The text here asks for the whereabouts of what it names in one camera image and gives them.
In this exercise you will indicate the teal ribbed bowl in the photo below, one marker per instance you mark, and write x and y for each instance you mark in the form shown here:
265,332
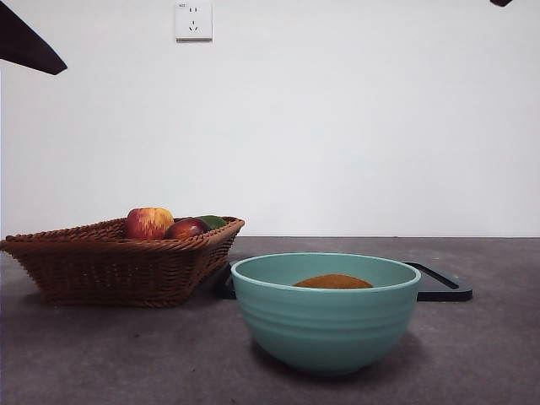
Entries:
325,329

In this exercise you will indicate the dark red apple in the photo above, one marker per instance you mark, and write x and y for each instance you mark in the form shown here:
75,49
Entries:
187,230

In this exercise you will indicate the red and yellow apple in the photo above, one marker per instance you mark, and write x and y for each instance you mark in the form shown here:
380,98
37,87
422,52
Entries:
147,223

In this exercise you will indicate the green fruit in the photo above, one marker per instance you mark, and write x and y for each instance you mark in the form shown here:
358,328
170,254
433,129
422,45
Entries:
216,221

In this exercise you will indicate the black rectangular tray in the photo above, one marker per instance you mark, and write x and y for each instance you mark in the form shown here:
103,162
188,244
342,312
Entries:
443,291

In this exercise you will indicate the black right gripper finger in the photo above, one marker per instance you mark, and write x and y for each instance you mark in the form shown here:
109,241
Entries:
502,2

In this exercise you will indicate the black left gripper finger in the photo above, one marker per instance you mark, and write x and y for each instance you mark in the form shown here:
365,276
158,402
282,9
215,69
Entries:
25,48

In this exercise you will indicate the brown wicker basket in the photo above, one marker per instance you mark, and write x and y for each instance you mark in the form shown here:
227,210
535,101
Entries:
105,270

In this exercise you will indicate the brown kiwi fruit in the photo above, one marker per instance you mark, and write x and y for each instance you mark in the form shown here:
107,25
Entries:
333,282

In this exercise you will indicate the white wall power socket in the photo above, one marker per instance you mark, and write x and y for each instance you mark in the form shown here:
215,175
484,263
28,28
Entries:
194,29

